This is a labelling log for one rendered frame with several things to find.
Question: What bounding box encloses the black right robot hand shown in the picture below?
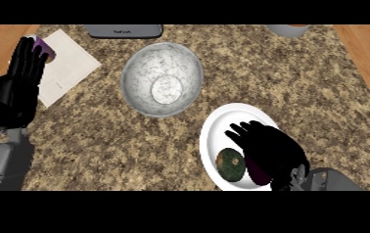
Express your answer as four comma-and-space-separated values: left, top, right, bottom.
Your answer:
224, 120, 311, 192

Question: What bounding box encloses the grey marbled bowl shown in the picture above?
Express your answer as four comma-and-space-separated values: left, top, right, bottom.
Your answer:
119, 41, 203, 118

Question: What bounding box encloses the purple cup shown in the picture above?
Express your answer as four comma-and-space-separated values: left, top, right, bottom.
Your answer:
27, 34, 58, 65

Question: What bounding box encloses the grey round pot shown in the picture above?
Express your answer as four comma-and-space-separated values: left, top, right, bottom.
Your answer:
265, 24, 311, 38

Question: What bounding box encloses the white round plate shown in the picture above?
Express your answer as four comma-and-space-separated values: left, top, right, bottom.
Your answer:
198, 102, 282, 192

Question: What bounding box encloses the dark purple eggplant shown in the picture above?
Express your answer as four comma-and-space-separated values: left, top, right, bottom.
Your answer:
246, 158, 274, 187

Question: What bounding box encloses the dark green round squash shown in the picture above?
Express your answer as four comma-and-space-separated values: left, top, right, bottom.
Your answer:
215, 147, 248, 183

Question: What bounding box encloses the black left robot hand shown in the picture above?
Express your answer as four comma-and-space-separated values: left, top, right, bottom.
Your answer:
0, 36, 50, 129

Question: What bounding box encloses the dark grey flat appliance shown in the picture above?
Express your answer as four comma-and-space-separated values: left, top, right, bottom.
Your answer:
86, 24, 165, 40

